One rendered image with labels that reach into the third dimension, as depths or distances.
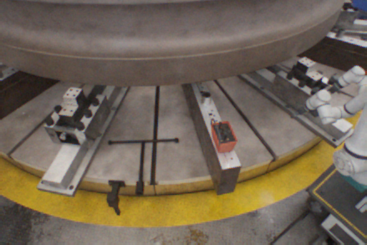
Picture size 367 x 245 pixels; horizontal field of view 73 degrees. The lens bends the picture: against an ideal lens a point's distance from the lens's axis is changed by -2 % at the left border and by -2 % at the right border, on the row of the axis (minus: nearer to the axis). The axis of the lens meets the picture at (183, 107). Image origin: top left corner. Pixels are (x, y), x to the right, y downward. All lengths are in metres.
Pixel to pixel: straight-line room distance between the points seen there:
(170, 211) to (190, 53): 1.34
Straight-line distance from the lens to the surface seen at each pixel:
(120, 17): 1.94
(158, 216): 2.35
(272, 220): 2.45
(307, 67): 2.58
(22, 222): 2.69
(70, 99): 2.17
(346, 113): 1.91
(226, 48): 2.03
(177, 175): 2.16
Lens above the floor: 2.17
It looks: 45 degrees down
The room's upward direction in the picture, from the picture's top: straight up
